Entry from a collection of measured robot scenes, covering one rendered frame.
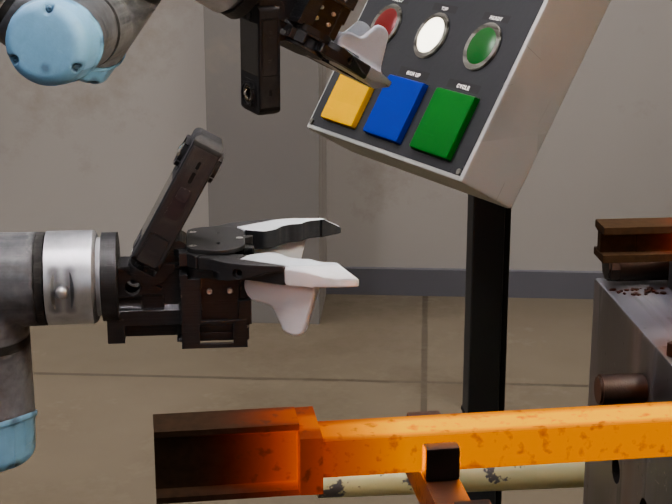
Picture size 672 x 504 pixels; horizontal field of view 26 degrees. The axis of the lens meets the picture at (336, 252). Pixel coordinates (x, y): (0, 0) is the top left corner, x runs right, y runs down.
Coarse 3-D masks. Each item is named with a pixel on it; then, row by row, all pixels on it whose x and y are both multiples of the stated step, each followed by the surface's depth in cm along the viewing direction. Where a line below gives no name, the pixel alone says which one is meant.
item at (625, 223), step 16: (608, 224) 119; (624, 224) 119; (640, 224) 119; (656, 224) 119; (608, 240) 119; (624, 240) 119; (640, 240) 119; (656, 240) 119; (608, 256) 118; (624, 256) 118; (640, 256) 119; (656, 256) 119
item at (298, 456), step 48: (192, 432) 81; (240, 432) 81; (288, 432) 82; (336, 432) 83; (384, 432) 83; (432, 432) 83; (480, 432) 83; (528, 432) 83; (576, 432) 84; (624, 432) 84; (192, 480) 82; (240, 480) 83; (288, 480) 83
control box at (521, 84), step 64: (384, 0) 180; (448, 0) 169; (512, 0) 160; (576, 0) 157; (384, 64) 174; (448, 64) 164; (512, 64) 155; (576, 64) 159; (320, 128) 180; (512, 128) 157; (512, 192) 159
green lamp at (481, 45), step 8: (480, 32) 161; (488, 32) 160; (472, 40) 162; (480, 40) 161; (488, 40) 160; (472, 48) 161; (480, 48) 160; (488, 48) 159; (472, 56) 161; (480, 56) 160
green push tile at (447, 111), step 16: (432, 96) 163; (448, 96) 161; (464, 96) 159; (432, 112) 162; (448, 112) 160; (464, 112) 158; (432, 128) 161; (448, 128) 159; (464, 128) 157; (416, 144) 162; (432, 144) 160; (448, 144) 158; (448, 160) 158
